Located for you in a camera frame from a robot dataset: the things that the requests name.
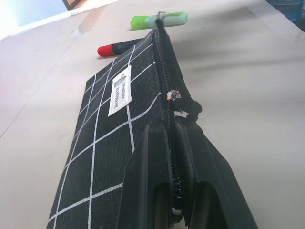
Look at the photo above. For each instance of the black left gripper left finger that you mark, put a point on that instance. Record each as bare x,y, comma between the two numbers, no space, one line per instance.
147,167

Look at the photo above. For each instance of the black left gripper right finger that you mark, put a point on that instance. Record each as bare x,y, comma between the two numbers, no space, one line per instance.
209,164

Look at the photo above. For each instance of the black grid zip pouch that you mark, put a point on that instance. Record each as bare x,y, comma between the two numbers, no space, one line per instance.
100,133

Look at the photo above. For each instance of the red cap black marker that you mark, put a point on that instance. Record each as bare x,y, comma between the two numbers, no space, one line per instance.
112,49

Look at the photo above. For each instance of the green highlighter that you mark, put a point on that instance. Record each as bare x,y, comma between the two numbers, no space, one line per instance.
159,20

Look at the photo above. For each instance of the blue crate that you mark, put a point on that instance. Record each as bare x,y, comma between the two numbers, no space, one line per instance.
289,9

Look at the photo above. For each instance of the wooden framed board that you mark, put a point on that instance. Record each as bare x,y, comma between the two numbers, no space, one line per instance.
71,3

